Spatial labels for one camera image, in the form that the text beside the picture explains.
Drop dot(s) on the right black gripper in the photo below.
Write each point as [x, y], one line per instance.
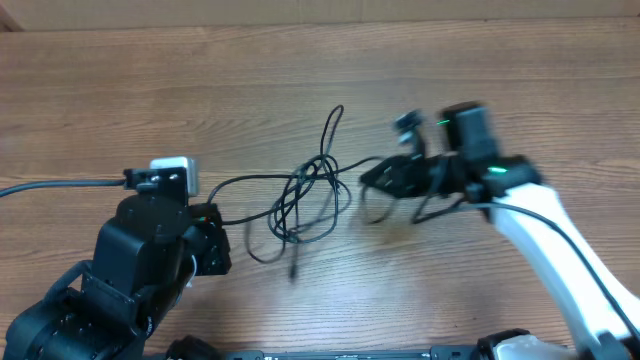
[400, 184]

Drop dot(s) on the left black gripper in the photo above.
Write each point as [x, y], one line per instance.
[204, 230]

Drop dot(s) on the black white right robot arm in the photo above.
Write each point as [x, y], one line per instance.
[601, 314]

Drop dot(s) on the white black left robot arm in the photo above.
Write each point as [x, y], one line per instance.
[107, 307]

